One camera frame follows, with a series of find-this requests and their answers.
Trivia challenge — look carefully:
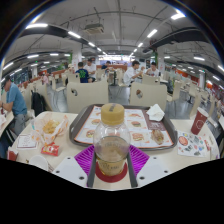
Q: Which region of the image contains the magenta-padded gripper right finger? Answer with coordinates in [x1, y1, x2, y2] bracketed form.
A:
[126, 144, 173, 189]

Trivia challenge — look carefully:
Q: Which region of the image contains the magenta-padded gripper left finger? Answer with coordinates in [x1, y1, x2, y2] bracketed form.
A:
[51, 144, 98, 189]

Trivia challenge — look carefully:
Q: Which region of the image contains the clear bottle with tan cap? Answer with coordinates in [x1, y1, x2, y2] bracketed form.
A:
[92, 102, 132, 177]

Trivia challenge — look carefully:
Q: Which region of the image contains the printed paper tray liner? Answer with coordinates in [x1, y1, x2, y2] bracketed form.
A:
[73, 105, 174, 149]

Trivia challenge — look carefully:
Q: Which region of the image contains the dark brown serving tray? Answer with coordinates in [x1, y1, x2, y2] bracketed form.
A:
[68, 103, 179, 152]

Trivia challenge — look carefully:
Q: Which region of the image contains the red sauce packet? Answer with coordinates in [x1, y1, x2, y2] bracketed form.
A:
[40, 142, 61, 157]

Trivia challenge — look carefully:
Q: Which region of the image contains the clear food bag with snack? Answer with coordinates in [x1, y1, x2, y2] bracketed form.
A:
[31, 112, 70, 146]

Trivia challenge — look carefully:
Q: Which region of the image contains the crumpled white napkin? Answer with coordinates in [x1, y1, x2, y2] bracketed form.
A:
[145, 103, 166, 122]

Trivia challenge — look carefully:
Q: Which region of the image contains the colourful printed flyer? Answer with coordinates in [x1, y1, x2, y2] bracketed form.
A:
[176, 130, 213, 158]

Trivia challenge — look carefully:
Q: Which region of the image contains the white printed card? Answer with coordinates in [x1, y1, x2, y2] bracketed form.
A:
[16, 133, 38, 149]

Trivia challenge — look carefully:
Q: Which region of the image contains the beige chair with round hole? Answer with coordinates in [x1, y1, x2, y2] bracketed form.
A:
[129, 82, 168, 111]
[66, 81, 109, 114]

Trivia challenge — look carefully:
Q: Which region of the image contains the red paper cup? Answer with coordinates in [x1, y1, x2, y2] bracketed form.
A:
[190, 106, 210, 136]

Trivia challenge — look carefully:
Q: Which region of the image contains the red carton box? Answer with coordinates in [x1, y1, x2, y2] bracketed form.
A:
[6, 146, 19, 162]

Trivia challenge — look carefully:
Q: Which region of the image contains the black backpack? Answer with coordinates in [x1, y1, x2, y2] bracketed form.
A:
[30, 90, 48, 117]

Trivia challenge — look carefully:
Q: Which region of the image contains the group of beige chairs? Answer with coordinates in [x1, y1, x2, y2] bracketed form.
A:
[19, 68, 218, 118]

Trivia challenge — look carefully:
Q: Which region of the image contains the person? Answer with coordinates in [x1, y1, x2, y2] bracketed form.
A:
[145, 61, 161, 78]
[123, 59, 143, 86]
[83, 58, 98, 79]
[101, 60, 114, 71]
[0, 75, 28, 136]
[74, 61, 92, 84]

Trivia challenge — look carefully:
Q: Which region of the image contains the beige dark-edged table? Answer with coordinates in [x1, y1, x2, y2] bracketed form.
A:
[0, 111, 14, 138]

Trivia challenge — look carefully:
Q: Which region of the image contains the ceiling air conditioner unit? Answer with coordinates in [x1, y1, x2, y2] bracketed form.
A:
[83, 23, 105, 35]

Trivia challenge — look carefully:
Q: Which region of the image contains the group of ceiling lights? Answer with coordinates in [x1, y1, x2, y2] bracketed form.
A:
[1, 12, 224, 89]

